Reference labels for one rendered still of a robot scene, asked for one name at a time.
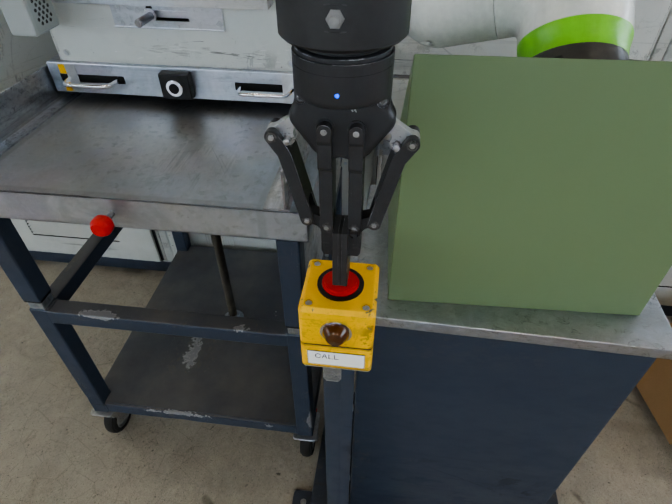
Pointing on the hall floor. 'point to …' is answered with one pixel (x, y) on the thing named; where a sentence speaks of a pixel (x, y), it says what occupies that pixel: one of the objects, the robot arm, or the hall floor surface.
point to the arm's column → (478, 417)
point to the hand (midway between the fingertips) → (341, 251)
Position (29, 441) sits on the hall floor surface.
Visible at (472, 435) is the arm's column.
